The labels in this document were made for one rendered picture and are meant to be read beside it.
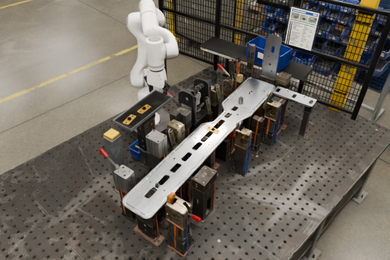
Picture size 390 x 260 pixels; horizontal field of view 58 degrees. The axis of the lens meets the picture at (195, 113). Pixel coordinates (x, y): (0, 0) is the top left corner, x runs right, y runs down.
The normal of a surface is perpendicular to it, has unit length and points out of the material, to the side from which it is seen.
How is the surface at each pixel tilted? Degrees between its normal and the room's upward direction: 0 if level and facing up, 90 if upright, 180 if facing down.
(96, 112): 0
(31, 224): 0
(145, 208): 0
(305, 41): 90
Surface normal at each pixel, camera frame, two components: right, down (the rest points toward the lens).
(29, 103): 0.00, -0.78
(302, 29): -0.57, 0.51
